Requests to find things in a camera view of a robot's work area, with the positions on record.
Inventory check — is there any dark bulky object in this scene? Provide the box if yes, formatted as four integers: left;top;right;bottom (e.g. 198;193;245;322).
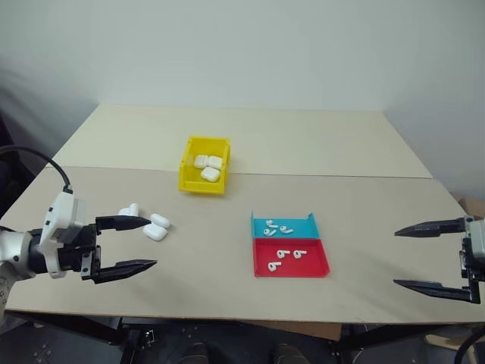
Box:
0;109;49;228

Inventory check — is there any blue plastic tray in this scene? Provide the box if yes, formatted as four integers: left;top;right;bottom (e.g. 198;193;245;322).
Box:
250;212;321;240

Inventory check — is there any brown cardboard box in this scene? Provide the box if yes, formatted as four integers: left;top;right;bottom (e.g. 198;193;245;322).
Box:
453;192;485;221

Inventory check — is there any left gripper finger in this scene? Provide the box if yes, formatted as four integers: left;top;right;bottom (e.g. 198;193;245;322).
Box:
92;259;158;285
95;215;152;233

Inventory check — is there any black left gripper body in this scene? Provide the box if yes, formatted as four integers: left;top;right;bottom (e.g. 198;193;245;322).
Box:
56;222;103;284

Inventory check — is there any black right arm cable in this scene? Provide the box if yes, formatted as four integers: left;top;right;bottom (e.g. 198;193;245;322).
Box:
459;332;485;364

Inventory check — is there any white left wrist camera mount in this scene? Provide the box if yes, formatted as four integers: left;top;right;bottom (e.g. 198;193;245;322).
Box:
39;192;88;280

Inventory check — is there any red plastic tray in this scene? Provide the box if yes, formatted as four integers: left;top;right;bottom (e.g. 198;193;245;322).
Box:
252;237;332;279

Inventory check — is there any yellow plastic bin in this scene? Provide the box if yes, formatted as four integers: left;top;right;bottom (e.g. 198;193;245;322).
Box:
177;135;233;198

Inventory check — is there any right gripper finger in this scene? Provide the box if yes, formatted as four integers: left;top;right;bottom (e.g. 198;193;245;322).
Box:
393;216;467;238
393;278;483;306

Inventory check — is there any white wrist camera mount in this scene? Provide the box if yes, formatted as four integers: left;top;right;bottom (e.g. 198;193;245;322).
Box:
462;215;485;267
39;192;88;280

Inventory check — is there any black metal table frame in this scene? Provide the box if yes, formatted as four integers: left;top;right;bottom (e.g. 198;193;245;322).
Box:
7;310;485;364

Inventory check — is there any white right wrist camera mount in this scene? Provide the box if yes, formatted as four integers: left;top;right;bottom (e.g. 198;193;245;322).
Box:
462;215;485;267

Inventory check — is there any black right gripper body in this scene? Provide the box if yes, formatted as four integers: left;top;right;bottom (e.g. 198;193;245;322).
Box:
458;237;485;283

